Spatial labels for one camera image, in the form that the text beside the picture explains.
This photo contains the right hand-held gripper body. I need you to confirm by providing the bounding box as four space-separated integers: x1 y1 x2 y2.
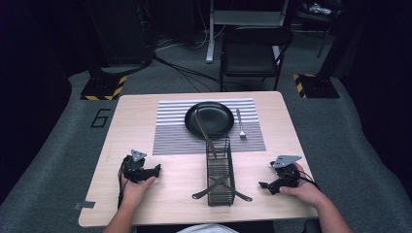
269 154 303 192

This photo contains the person's right hand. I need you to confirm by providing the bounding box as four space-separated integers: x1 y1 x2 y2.
279 162 326 209

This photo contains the person's left hand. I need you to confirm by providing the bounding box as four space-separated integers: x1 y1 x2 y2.
118 170 157 212

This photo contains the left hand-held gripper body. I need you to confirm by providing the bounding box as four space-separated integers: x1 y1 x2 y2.
120 149 155 184

